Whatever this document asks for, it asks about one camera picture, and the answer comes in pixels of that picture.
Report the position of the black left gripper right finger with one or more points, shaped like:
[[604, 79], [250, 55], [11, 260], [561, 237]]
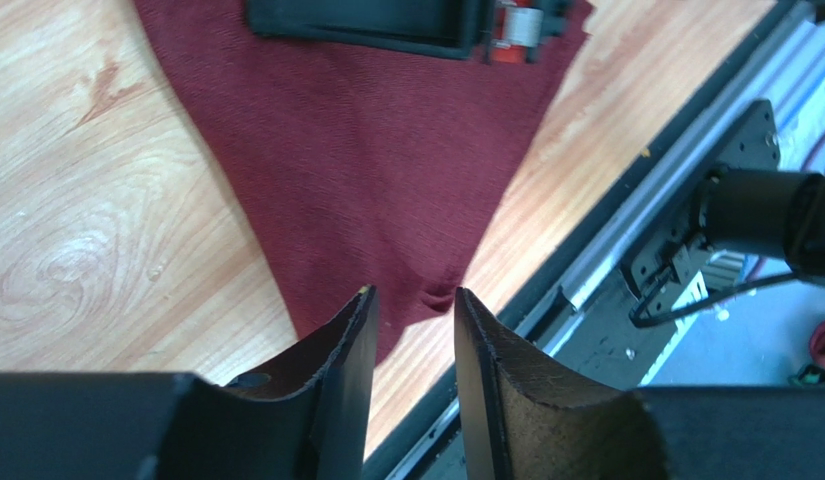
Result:
[[525, 415]]

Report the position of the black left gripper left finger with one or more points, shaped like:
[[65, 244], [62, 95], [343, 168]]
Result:
[[315, 397]]

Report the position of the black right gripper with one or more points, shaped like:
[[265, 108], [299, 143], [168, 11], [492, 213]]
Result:
[[412, 26]]

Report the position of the dark red cloth napkin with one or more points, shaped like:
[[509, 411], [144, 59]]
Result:
[[357, 166]]

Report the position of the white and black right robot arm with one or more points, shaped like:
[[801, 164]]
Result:
[[741, 203]]

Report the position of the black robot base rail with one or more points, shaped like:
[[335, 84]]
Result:
[[611, 331]]

